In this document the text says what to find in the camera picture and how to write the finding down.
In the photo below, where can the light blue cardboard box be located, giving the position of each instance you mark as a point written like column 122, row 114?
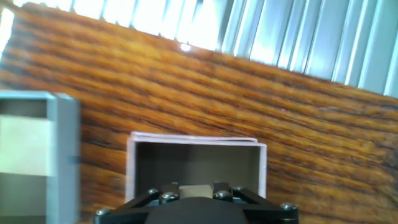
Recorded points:
column 65, row 155

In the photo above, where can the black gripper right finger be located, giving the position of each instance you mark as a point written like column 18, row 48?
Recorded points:
column 258, row 205

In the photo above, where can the small wooden cube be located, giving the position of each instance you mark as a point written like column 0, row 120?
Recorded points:
column 196, row 191

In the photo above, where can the large wooden cube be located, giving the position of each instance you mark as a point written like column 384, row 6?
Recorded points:
column 25, row 146

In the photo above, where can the pink cardboard box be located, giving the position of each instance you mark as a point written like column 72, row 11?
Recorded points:
column 196, row 165

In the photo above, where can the glossy wood-grain board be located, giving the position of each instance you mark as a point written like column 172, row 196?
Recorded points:
column 217, row 102

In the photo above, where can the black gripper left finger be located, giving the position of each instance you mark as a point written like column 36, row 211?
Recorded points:
column 136, row 202

